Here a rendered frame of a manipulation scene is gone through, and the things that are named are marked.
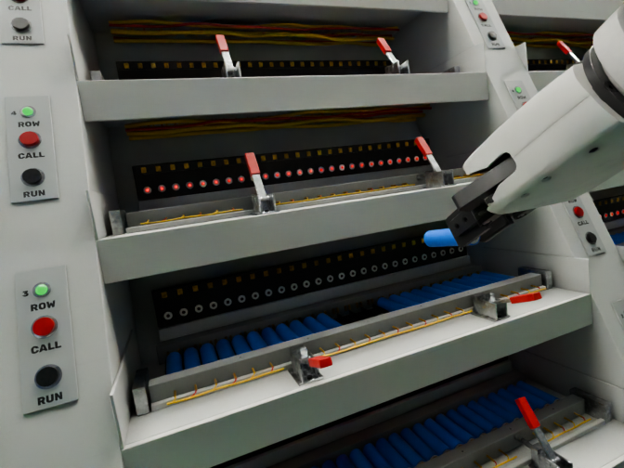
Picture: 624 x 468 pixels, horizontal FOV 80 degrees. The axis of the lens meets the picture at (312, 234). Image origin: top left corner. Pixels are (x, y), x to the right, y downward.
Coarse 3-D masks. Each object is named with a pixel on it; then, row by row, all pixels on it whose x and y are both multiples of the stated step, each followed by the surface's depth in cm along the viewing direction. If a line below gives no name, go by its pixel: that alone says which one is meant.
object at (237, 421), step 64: (512, 256) 64; (192, 320) 52; (448, 320) 50; (512, 320) 47; (576, 320) 52; (128, 384) 39; (256, 384) 40; (320, 384) 38; (384, 384) 41; (128, 448) 32; (192, 448) 34; (256, 448) 36
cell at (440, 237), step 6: (426, 234) 40; (432, 234) 39; (438, 234) 38; (444, 234) 37; (450, 234) 36; (426, 240) 40; (432, 240) 39; (438, 240) 38; (444, 240) 37; (450, 240) 36; (474, 240) 35; (432, 246) 40; (438, 246) 39; (444, 246) 39
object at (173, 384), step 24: (480, 288) 54; (504, 288) 54; (528, 288) 56; (408, 312) 48; (432, 312) 50; (312, 336) 45; (336, 336) 45; (360, 336) 46; (384, 336) 45; (216, 360) 41; (240, 360) 41; (264, 360) 42; (288, 360) 43; (168, 384) 38; (192, 384) 39; (216, 384) 39
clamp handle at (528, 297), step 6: (492, 294) 48; (522, 294) 45; (528, 294) 43; (534, 294) 42; (492, 300) 49; (498, 300) 48; (504, 300) 46; (510, 300) 46; (516, 300) 44; (522, 300) 44; (528, 300) 43; (534, 300) 42
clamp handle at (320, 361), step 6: (300, 354) 39; (306, 354) 40; (300, 360) 39; (306, 360) 37; (312, 360) 35; (318, 360) 33; (324, 360) 33; (330, 360) 33; (312, 366) 35; (318, 366) 33; (324, 366) 33
